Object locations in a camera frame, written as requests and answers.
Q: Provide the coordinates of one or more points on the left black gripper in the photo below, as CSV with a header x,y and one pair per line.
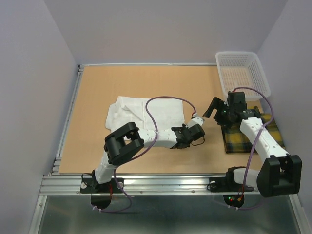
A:
x,y
183,127

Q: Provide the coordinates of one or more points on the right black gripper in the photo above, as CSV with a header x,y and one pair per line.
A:
x,y
216,104

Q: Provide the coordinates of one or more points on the white long sleeve shirt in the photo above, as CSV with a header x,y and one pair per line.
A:
x,y
165,112

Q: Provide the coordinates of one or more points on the yellow plaid shirt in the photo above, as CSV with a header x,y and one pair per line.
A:
x,y
236,142

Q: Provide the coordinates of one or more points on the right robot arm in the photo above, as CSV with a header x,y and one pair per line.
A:
x,y
280,173

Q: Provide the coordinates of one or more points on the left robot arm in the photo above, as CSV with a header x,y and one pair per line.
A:
x,y
123,144

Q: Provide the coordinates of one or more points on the white plastic basket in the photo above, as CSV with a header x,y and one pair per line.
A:
x,y
242,69

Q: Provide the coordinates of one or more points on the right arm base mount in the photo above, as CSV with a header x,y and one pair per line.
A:
x,y
223,184

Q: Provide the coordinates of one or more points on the aluminium front rail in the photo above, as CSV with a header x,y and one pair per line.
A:
x,y
135,184

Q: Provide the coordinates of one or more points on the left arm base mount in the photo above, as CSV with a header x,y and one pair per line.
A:
x,y
90,186

